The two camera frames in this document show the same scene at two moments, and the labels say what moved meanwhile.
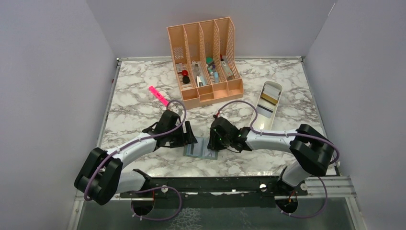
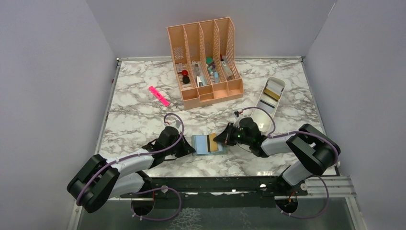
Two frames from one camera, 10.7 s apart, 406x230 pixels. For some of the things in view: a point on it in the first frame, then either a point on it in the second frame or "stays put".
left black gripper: [186, 138] to [186, 149]
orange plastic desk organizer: [205, 60] stays put
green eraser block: [209, 60] stays put
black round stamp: [186, 79] stays put
